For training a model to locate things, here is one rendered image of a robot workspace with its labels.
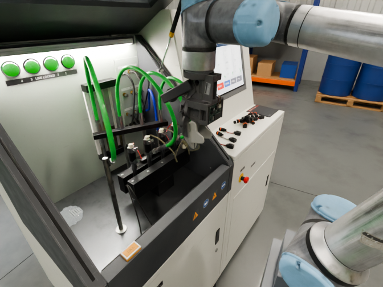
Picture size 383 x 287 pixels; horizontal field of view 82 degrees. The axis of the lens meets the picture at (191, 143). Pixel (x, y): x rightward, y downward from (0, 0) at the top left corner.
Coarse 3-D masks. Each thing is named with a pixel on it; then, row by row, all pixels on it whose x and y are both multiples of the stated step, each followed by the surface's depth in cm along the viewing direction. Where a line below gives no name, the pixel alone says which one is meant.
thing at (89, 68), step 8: (88, 64) 60; (88, 72) 76; (88, 80) 79; (96, 80) 57; (88, 88) 82; (96, 88) 56; (104, 104) 55; (96, 112) 88; (104, 112) 55; (96, 120) 89; (104, 120) 55; (112, 136) 56; (112, 144) 57; (112, 152) 58; (112, 160) 62
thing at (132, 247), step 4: (132, 244) 63; (136, 244) 63; (128, 248) 62; (132, 248) 62; (136, 248) 62; (140, 248) 62; (124, 252) 61; (128, 252) 61; (132, 252) 61; (136, 252) 62; (132, 256) 61; (128, 260) 60
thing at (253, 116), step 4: (252, 112) 135; (256, 112) 136; (244, 116) 134; (248, 116) 126; (252, 116) 132; (256, 116) 136; (260, 116) 134; (236, 120) 125; (240, 120) 125; (244, 120) 127; (248, 120) 125; (252, 120) 129; (256, 120) 133; (244, 124) 121; (252, 124) 128
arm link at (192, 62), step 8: (184, 56) 47; (192, 56) 46; (200, 56) 46; (208, 56) 46; (184, 64) 48; (192, 64) 47; (200, 64) 46; (208, 64) 47; (192, 72) 48; (200, 72) 48; (208, 72) 48
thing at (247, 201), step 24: (168, 24) 92; (168, 48) 97; (240, 96) 142; (216, 120) 123; (264, 144) 132; (240, 168) 109; (264, 168) 149; (240, 192) 121; (264, 192) 175; (240, 216) 137; (240, 240) 158
